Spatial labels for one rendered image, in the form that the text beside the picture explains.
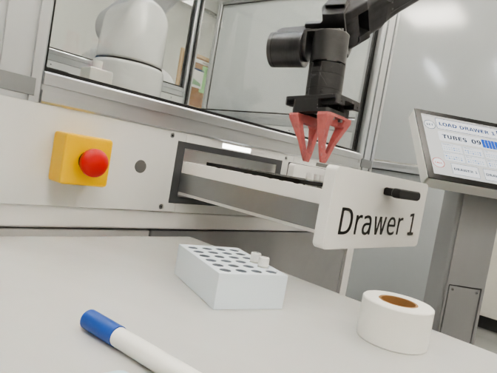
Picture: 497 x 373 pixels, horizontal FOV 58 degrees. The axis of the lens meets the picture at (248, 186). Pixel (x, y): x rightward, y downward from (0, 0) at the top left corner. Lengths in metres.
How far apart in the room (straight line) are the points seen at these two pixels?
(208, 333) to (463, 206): 1.36
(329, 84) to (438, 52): 1.92
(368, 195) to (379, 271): 1.93
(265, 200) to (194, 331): 0.31
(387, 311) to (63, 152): 0.46
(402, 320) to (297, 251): 0.71
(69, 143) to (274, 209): 0.30
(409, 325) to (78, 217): 0.51
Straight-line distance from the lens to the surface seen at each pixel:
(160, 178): 0.80
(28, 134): 0.70
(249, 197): 0.70
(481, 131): 1.77
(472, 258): 1.73
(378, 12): 0.83
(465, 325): 1.79
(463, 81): 2.53
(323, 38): 0.73
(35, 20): 0.71
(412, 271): 2.52
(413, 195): 0.70
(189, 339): 0.40
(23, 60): 0.70
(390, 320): 0.46
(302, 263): 1.18
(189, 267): 0.53
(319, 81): 0.71
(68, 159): 0.67
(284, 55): 0.75
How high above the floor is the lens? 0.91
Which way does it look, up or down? 3 degrees down
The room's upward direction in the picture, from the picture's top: 10 degrees clockwise
